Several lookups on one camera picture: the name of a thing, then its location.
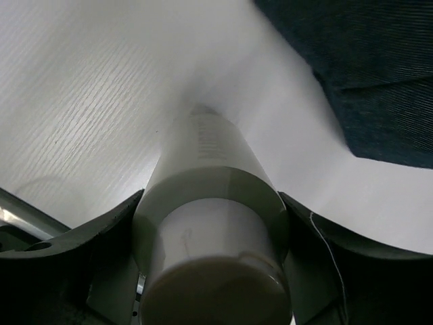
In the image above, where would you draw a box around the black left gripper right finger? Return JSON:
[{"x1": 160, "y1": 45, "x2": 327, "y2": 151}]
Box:
[{"x1": 281, "y1": 194, "x2": 432, "y2": 324}]

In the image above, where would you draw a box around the dark blue canvas bag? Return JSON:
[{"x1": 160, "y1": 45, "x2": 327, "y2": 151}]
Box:
[{"x1": 256, "y1": 1, "x2": 432, "y2": 169}]

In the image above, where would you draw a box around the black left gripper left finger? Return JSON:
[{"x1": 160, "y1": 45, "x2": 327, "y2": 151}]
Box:
[{"x1": 1, "y1": 191, "x2": 142, "y2": 324}]

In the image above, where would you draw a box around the pale green cylindrical bottle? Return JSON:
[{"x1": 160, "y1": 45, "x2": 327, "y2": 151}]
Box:
[{"x1": 132, "y1": 105, "x2": 292, "y2": 324}]

